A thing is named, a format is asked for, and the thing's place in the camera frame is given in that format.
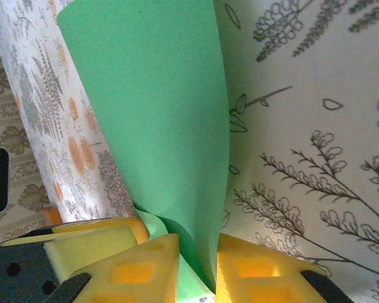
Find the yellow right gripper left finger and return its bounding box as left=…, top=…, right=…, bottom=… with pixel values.
left=49, top=232, right=181, bottom=303

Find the green cloth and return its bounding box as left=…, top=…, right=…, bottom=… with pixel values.
left=56, top=0, right=231, bottom=303

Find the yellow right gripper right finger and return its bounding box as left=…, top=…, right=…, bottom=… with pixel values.
left=214, top=232, right=355, bottom=303

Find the floral patterned table cover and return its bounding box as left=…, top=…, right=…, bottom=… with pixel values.
left=0, top=0, right=379, bottom=303

